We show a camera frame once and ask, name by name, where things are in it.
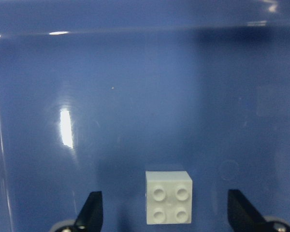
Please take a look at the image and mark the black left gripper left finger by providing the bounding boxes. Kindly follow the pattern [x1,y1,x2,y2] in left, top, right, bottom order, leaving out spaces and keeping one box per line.
[74,191,103,232]

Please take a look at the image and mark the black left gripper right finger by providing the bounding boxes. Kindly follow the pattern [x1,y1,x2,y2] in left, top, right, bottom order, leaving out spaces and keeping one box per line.
[227,189,266,232]

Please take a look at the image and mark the white block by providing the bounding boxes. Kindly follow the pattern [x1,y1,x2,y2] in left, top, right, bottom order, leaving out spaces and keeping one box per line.
[145,171,193,225]

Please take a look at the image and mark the blue plastic tray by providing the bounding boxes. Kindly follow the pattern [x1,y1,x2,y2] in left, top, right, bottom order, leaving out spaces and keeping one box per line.
[0,0,290,232]

